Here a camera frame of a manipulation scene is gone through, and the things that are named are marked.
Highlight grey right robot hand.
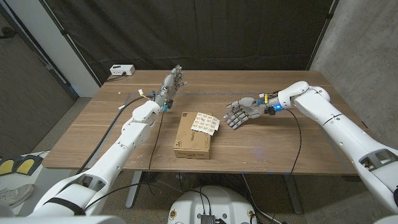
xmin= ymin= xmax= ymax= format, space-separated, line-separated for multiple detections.
xmin=223 ymin=96 xmax=282 ymax=130

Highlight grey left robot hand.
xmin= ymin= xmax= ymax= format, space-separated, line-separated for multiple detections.
xmin=153 ymin=64 xmax=188 ymax=113

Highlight white postage stamp sheet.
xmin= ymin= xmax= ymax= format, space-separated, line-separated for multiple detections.
xmin=190 ymin=112 xmax=221 ymax=136

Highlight brown cardboard package box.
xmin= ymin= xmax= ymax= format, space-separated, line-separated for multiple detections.
xmin=173 ymin=111 xmax=215 ymax=160

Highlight grey tape outline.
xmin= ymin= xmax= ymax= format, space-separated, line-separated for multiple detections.
xmin=90 ymin=91 xmax=324 ymax=162

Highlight white power strip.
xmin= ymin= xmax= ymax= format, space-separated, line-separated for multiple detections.
xmin=109 ymin=64 xmax=136 ymax=77

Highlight black backdrop curtain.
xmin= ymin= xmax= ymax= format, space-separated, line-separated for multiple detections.
xmin=43 ymin=0 xmax=335 ymax=85

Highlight black round fan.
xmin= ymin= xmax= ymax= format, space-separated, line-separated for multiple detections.
xmin=141 ymin=170 xmax=160 ymax=185

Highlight grey table leg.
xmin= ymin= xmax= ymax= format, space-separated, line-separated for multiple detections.
xmin=283 ymin=174 xmax=303 ymax=215
xmin=125 ymin=170 xmax=142 ymax=209

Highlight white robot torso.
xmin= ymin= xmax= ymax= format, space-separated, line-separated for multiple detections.
xmin=167 ymin=185 xmax=258 ymax=224

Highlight black backdrop stand pole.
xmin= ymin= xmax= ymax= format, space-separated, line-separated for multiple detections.
xmin=39 ymin=0 xmax=103 ymax=88
xmin=306 ymin=0 xmax=340 ymax=71

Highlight black and yellow foot pedal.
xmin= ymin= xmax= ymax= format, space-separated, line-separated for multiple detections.
xmin=0 ymin=154 xmax=44 ymax=177

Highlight white sneaker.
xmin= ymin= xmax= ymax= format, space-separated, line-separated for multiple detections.
xmin=0 ymin=183 xmax=35 ymax=208

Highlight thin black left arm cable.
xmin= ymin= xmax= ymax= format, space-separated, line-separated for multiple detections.
xmin=83 ymin=111 xmax=165 ymax=211

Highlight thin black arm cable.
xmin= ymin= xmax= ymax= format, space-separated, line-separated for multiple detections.
xmin=284 ymin=108 xmax=303 ymax=177
xmin=83 ymin=111 xmax=165 ymax=211

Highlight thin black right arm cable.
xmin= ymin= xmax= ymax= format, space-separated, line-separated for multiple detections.
xmin=284 ymin=108 xmax=303 ymax=177

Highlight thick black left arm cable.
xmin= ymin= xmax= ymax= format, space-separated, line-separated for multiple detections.
xmin=75 ymin=96 xmax=144 ymax=175

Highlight black torso cable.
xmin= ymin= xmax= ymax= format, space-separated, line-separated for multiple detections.
xmin=189 ymin=185 xmax=213 ymax=216

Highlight black door handle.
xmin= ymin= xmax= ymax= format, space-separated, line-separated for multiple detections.
xmin=0 ymin=27 xmax=18 ymax=40

